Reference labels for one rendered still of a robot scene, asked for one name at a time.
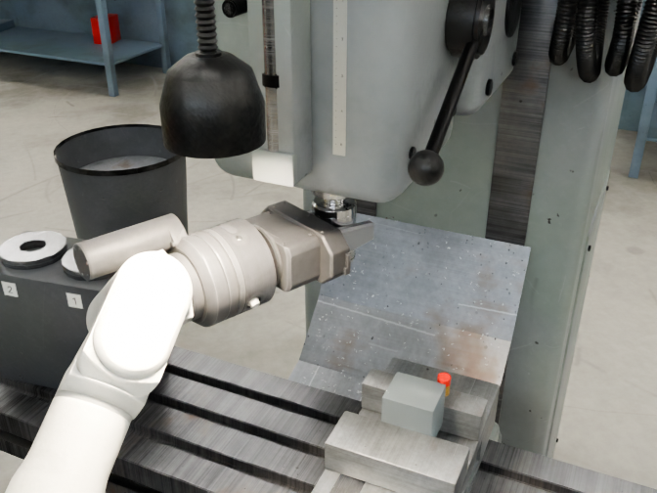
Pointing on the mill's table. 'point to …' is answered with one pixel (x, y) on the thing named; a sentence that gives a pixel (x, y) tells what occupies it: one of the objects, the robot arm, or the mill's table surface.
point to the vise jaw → (395, 456)
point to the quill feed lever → (422, 173)
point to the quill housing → (363, 91)
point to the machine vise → (473, 389)
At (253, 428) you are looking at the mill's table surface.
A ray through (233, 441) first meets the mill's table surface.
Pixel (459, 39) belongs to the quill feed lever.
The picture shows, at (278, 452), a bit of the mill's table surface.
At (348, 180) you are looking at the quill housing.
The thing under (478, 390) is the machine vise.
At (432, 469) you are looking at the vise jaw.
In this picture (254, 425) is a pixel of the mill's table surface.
